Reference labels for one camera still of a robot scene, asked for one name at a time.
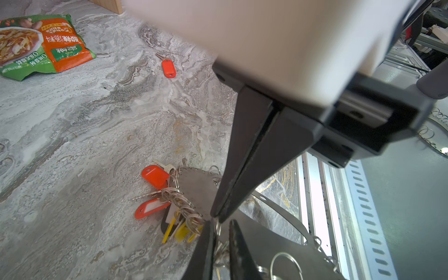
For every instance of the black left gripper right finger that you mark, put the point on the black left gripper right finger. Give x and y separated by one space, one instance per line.
242 265

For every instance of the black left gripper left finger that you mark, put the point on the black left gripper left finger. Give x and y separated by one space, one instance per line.
201 264

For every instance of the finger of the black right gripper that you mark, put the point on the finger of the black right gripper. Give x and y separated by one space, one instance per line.
254 117

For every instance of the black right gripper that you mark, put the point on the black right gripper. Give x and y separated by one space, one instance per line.
367 116

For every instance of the yellow key tag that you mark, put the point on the yellow key tag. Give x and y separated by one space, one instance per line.
184 227

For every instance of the red key tag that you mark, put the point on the red key tag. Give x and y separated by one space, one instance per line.
168 66
155 176
150 207

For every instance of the wooden two-tier shelf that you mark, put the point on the wooden two-tier shelf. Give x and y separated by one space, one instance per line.
114 6

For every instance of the green orange noodle packet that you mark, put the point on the green orange noodle packet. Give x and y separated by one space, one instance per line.
44 44

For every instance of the aluminium front rail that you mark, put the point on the aluminium front rail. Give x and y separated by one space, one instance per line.
337 206

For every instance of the spare metal ring plate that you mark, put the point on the spare metal ring plate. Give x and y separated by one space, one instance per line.
434 132

